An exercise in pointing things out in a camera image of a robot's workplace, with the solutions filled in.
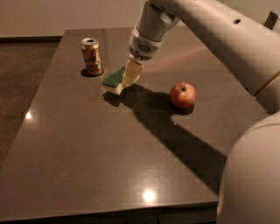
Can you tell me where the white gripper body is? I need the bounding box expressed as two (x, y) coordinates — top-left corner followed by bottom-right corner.
(129, 27), (163, 60)

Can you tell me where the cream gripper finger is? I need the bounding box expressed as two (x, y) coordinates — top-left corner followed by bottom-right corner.
(122, 58), (144, 87)

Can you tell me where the green and yellow sponge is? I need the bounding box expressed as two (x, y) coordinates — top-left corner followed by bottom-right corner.
(102, 66), (127, 95)

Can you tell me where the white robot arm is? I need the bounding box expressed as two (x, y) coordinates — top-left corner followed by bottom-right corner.
(123, 0), (280, 224)

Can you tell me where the orange soda can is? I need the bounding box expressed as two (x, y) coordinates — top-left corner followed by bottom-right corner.
(81, 38), (104, 76)

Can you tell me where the red apple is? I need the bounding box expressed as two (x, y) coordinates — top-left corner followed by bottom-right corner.
(170, 82), (196, 109)

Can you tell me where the dark object at table edge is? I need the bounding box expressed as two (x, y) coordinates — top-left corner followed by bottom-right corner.
(264, 10), (279, 30)

